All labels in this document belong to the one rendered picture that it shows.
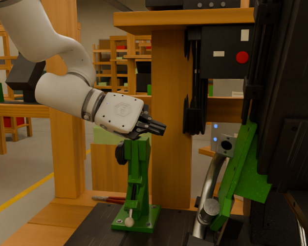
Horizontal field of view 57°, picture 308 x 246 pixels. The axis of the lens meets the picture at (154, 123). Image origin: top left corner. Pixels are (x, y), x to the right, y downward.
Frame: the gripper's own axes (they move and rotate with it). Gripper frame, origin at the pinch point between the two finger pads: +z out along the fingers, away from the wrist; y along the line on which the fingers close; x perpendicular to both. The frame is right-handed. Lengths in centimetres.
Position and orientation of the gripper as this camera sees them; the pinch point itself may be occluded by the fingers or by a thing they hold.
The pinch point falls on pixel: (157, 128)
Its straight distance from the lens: 71.5
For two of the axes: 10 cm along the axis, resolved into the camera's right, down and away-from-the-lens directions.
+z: 9.4, 3.4, -0.6
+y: 3.2, -8.0, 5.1
